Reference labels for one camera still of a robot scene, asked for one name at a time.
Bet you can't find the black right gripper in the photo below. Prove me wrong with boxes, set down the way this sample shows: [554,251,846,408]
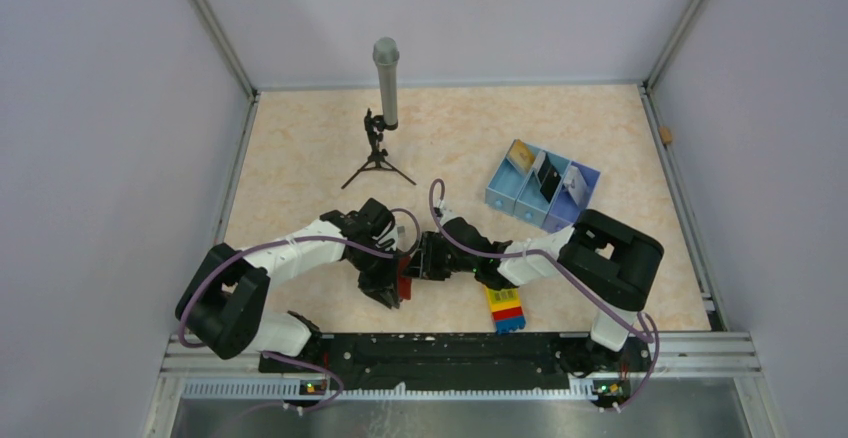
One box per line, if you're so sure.
[401,231,478,281]

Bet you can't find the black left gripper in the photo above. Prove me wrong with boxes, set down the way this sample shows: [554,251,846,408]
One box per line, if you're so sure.
[348,244,401,309]

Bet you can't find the red leather card holder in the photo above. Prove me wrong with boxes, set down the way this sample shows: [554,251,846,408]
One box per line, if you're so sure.
[396,257,411,302]

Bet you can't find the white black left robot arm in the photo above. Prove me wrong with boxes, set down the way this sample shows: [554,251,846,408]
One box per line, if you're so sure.
[175,198,402,372]

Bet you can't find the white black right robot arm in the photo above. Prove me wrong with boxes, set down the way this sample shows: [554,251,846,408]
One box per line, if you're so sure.
[401,209,664,370]

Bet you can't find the blue three-slot card box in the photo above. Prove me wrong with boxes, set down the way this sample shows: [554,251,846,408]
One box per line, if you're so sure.
[484,139,601,233]

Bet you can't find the yellow red blue toy block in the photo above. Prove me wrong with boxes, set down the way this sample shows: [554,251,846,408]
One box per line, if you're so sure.
[484,287,526,335]

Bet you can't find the black tripod stand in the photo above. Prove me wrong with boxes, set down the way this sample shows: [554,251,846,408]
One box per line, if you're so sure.
[341,108,417,190]

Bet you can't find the grey microphone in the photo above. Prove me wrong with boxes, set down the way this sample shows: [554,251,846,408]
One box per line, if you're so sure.
[372,37,400,130]

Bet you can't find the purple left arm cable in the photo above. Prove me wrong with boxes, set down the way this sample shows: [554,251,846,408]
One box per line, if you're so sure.
[176,206,422,413]

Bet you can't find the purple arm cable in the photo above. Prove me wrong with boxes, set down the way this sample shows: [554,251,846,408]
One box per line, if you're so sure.
[427,178,661,413]
[176,206,422,413]

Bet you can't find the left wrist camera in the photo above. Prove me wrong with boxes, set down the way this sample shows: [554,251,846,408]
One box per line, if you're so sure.
[388,224,407,249]

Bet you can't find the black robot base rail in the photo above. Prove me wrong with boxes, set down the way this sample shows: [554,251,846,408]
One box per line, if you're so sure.
[299,332,651,391]

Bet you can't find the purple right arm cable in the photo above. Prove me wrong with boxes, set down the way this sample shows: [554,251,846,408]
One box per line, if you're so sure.
[427,178,661,413]

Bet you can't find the small tan object on rail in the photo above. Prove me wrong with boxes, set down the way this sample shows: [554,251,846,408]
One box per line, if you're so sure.
[658,126,673,146]

